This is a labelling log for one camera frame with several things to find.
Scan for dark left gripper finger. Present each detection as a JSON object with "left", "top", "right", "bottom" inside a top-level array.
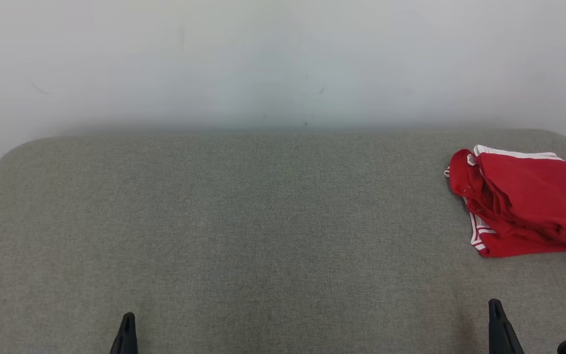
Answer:
[
  {"left": 110, "top": 313, "right": 129, "bottom": 354},
  {"left": 128, "top": 313, "right": 139, "bottom": 354}
]

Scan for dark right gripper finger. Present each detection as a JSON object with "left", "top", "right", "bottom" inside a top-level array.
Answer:
[
  {"left": 495, "top": 298, "right": 525, "bottom": 354},
  {"left": 488, "top": 298, "right": 506, "bottom": 354}
]

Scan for red number 3 jersey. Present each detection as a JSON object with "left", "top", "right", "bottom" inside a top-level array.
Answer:
[{"left": 444, "top": 148, "right": 566, "bottom": 258}]

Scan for red white-striped shorts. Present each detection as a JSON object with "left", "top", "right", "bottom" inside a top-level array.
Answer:
[{"left": 474, "top": 145, "right": 566, "bottom": 249}]

